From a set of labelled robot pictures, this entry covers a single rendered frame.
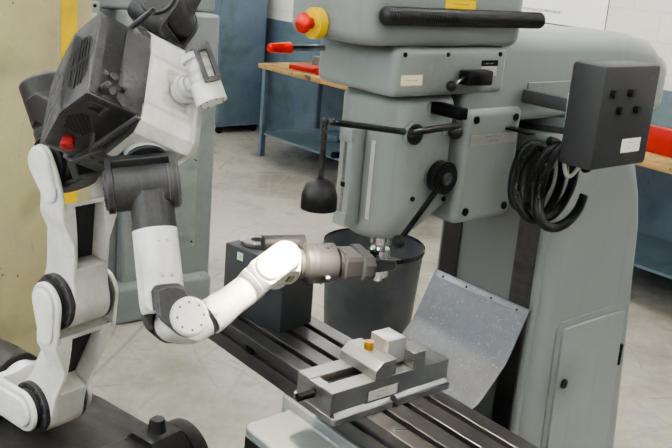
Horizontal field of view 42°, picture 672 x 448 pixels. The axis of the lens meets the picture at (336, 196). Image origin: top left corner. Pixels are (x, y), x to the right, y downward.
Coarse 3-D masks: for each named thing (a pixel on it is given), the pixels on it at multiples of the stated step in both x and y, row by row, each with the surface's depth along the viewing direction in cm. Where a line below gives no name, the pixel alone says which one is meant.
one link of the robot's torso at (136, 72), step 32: (96, 32) 176; (128, 32) 181; (64, 64) 187; (96, 64) 173; (128, 64) 178; (160, 64) 185; (64, 96) 177; (96, 96) 170; (128, 96) 176; (160, 96) 182; (64, 128) 181; (96, 128) 181; (128, 128) 177; (160, 128) 179; (192, 128) 185; (96, 160) 190
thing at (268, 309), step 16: (240, 240) 235; (256, 240) 234; (240, 256) 229; (256, 256) 225; (240, 272) 230; (288, 288) 222; (304, 288) 227; (256, 304) 228; (272, 304) 223; (288, 304) 223; (304, 304) 228; (256, 320) 228; (272, 320) 224; (288, 320) 225; (304, 320) 230
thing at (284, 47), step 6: (282, 42) 176; (288, 42) 177; (270, 48) 174; (276, 48) 174; (282, 48) 175; (288, 48) 176; (294, 48) 177; (300, 48) 178; (306, 48) 179; (312, 48) 180; (318, 48) 181; (324, 48) 182
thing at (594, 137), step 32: (576, 64) 173; (608, 64) 172; (640, 64) 177; (576, 96) 174; (608, 96) 171; (640, 96) 178; (576, 128) 175; (608, 128) 174; (640, 128) 181; (576, 160) 176; (608, 160) 177; (640, 160) 185
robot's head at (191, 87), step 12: (192, 60) 179; (204, 60) 179; (192, 72) 179; (180, 84) 182; (192, 84) 180; (204, 84) 178; (216, 84) 179; (180, 96) 182; (192, 96) 183; (204, 96) 178; (216, 96) 178; (204, 108) 183
